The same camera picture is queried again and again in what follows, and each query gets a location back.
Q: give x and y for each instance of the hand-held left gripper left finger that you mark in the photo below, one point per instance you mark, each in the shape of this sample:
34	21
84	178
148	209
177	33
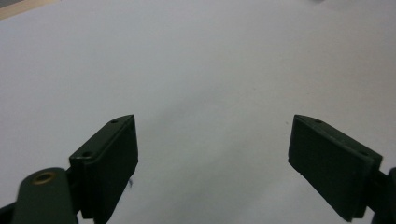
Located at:
106	165

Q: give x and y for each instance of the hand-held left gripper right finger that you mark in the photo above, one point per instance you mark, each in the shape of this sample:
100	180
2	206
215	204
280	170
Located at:
330	165

